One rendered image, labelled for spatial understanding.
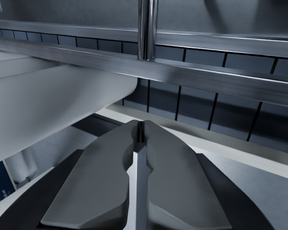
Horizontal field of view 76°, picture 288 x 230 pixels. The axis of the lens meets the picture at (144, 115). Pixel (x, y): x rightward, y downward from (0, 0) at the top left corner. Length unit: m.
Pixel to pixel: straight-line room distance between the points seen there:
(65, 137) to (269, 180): 0.34
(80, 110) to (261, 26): 0.19
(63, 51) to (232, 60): 0.14
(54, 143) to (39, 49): 0.27
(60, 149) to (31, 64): 0.25
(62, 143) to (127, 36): 0.26
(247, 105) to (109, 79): 0.13
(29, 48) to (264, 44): 0.21
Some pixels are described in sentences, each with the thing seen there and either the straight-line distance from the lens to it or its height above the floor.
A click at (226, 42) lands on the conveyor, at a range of 0.19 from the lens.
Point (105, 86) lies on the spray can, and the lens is 0.18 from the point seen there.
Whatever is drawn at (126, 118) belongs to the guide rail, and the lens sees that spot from 0.21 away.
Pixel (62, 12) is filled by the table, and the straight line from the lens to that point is 0.38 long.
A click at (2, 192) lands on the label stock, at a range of 0.67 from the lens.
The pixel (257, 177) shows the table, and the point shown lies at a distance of 0.30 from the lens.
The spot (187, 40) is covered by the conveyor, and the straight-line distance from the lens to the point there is 0.20.
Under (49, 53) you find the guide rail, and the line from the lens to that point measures 0.19.
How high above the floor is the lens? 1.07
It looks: 51 degrees down
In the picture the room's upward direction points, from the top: 127 degrees counter-clockwise
